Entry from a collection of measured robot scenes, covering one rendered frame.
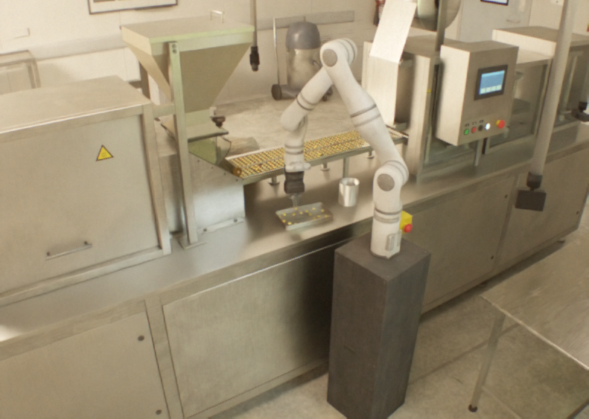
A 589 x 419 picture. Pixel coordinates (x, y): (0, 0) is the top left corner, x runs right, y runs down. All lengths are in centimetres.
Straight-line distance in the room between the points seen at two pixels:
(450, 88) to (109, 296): 153
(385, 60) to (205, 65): 90
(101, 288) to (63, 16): 402
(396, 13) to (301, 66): 361
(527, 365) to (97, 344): 193
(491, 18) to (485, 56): 415
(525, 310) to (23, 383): 161
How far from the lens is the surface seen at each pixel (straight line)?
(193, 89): 170
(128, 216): 168
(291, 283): 188
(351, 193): 199
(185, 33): 158
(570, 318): 183
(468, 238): 257
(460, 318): 279
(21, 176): 157
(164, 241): 173
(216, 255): 173
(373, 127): 156
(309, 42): 577
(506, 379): 254
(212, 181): 181
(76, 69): 548
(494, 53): 222
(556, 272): 203
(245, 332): 190
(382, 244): 169
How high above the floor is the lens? 177
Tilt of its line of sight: 28 degrees down
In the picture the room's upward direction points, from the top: straight up
